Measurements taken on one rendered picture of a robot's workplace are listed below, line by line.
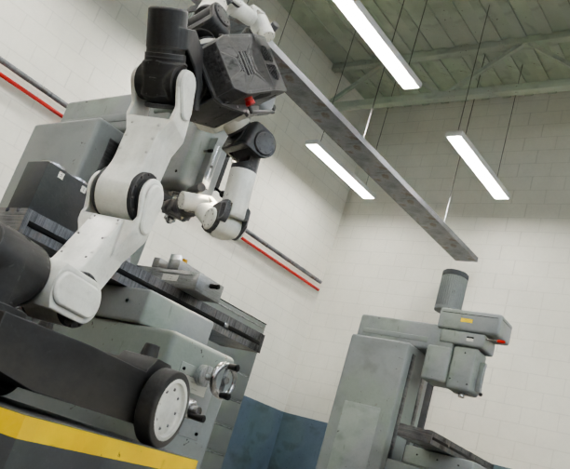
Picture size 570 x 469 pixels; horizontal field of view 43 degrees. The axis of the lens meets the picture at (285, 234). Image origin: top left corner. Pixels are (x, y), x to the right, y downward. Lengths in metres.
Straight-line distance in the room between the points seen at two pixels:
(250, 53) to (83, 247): 0.84
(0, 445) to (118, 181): 0.86
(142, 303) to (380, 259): 8.05
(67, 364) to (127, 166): 0.63
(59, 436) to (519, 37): 8.71
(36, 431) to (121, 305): 1.19
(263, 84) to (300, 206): 7.95
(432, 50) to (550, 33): 1.58
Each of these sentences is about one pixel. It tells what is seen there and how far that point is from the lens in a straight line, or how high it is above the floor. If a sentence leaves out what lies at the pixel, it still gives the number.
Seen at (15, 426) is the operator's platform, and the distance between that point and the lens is 1.36.
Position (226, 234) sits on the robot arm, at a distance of 2.37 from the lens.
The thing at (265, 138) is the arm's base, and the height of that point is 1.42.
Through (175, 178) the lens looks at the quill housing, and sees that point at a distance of 2.74.
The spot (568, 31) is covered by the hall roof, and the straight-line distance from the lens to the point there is 9.46.
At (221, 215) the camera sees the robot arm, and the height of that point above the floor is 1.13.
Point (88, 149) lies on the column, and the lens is 3.05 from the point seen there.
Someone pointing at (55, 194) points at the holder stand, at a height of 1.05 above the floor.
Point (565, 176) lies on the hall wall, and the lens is 9.81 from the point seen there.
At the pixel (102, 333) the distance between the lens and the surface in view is 2.56.
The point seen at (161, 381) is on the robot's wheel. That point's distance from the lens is 1.85.
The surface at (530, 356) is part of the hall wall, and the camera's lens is 8.99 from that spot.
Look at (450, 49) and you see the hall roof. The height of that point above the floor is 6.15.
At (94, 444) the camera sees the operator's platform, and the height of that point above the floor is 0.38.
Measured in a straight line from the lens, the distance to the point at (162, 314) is 2.49.
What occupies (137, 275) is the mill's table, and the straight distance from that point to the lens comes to 2.58.
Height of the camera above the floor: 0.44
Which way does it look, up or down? 18 degrees up
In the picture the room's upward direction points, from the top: 18 degrees clockwise
